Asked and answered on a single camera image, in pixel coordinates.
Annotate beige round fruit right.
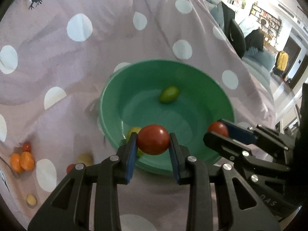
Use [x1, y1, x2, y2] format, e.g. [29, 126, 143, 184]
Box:
[76, 153, 93, 166]

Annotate beige round fruit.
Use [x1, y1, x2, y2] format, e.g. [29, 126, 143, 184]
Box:
[76, 153, 93, 166]
[26, 194, 37, 207]

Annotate beige round fruit left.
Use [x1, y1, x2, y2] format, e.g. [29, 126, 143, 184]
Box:
[26, 194, 37, 207]

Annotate green plastic bowl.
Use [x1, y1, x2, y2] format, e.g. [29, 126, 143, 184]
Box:
[99, 60, 235, 164]

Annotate grey sofa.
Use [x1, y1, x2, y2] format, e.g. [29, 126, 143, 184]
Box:
[206, 0, 275, 92]

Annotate orange tangerine right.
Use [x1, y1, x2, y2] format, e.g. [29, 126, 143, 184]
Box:
[20, 151, 35, 171]

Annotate orange tangerine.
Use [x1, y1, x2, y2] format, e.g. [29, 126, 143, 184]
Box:
[10, 153, 24, 174]
[20, 151, 35, 171]

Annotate green lime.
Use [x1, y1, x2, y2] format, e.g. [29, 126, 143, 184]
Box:
[159, 86, 180, 103]

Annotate yellow jacket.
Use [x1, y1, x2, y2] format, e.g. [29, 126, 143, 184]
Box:
[274, 51, 289, 76]

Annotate small red tomato back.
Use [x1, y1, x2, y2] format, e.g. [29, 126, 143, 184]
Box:
[22, 142, 31, 153]

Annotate orange tangerine left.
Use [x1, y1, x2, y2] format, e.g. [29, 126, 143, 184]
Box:
[10, 153, 24, 174]

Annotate yellow green fruit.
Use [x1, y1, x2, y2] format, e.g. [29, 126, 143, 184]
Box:
[126, 126, 145, 157]

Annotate black clothing on sofa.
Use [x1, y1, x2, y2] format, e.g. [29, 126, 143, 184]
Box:
[222, 3, 264, 58]

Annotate pink polka dot blanket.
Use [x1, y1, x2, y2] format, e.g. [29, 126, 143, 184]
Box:
[1, 0, 276, 227]

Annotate wall shelf with items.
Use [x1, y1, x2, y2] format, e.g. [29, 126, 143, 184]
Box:
[249, 2, 282, 48]

